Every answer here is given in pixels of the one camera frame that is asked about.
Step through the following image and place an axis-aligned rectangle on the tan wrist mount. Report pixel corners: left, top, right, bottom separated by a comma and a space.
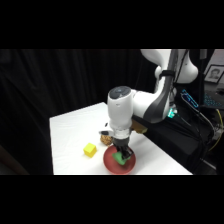
130, 117, 148, 135

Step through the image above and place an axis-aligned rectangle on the black curtain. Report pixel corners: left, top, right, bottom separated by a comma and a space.
0, 49, 162, 176

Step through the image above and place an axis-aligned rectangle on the framed portrait picture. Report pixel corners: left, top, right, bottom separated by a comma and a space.
203, 64, 224, 84

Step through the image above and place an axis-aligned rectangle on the yellow cube block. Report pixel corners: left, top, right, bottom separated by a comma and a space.
83, 142, 98, 159

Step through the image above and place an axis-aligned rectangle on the yellow cable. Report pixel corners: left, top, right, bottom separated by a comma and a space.
207, 108, 224, 152

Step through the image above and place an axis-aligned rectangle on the brown lumpy toy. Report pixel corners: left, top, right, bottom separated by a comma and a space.
100, 134, 114, 146

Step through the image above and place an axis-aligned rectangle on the pink bowl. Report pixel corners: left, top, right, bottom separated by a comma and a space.
102, 143, 137, 176

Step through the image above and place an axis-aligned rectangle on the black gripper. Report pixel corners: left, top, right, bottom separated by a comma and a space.
113, 135, 132, 160

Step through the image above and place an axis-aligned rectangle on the green triangle block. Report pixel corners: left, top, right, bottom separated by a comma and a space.
112, 151, 130, 166

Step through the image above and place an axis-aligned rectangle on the black cloth-covered stand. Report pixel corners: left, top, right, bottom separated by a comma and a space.
131, 98, 218, 175

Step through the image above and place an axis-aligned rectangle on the blue-lit keyboard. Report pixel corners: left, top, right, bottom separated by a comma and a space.
180, 88, 224, 110

